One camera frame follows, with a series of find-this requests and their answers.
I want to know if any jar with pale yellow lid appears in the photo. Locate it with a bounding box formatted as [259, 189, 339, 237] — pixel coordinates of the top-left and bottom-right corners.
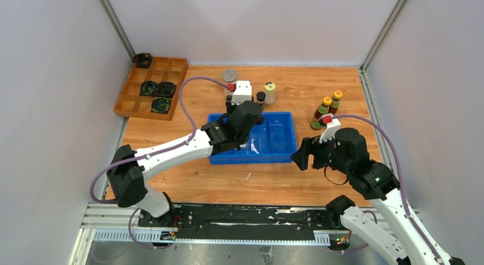
[264, 82, 276, 106]

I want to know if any small black pepper shaker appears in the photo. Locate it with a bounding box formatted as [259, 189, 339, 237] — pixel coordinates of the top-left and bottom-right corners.
[256, 91, 267, 111]

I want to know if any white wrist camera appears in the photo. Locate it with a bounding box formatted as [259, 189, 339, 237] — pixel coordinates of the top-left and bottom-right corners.
[319, 114, 341, 143]
[226, 80, 253, 105]

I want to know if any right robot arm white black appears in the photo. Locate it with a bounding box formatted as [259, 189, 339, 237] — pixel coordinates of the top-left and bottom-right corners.
[291, 128, 464, 264]

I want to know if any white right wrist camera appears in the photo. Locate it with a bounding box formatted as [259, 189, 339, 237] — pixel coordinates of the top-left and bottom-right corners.
[319, 114, 341, 143]

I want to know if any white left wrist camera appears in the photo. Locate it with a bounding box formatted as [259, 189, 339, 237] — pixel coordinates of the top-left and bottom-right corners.
[226, 80, 253, 105]

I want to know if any dark coiled roll upper right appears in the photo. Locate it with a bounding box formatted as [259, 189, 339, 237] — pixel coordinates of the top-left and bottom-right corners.
[156, 81, 176, 98]

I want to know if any dark coiled roll upper left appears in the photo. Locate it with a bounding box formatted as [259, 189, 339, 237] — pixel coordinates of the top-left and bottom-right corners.
[139, 81, 158, 97]

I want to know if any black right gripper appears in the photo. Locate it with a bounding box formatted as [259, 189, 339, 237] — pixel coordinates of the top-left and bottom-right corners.
[290, 129, 351, 174]

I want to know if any green label sauce bottle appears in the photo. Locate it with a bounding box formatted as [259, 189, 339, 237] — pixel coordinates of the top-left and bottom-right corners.
[310, 97, 332, 130]

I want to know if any wooden compartment tray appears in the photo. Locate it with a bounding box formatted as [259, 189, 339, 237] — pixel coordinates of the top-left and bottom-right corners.
[114, 53, 188, 121]

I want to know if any dark coiled roll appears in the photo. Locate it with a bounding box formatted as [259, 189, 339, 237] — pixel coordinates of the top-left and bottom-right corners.
[156, 81, 176, 98]
[151, 97, 172, 114]
[139, 81, 158, 97]

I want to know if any jar with silver lid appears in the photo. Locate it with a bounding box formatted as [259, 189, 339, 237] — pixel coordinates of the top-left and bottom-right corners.
[221, 69, 237, 95]

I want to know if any aluminium frame rail front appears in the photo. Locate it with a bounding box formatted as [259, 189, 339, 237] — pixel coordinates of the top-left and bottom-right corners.
[68, 202, 426, 265]

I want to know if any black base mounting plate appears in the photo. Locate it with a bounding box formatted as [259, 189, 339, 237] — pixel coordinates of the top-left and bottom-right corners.
[137, 203, 349, 242]

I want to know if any red label sauce bottle far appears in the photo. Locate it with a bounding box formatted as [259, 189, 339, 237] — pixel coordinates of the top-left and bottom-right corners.
[329, 90, 343, 115]

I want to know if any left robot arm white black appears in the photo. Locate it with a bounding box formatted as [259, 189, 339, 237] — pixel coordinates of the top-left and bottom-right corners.
[106, 101, 264, 227]

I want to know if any blue plastic divided bin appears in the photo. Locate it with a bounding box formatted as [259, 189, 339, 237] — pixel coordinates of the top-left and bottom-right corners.
[208, 111, 297, 165]

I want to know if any dark coiled roll lower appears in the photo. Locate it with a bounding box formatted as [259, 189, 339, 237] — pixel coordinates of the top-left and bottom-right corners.
[151, 97, 172, 114]

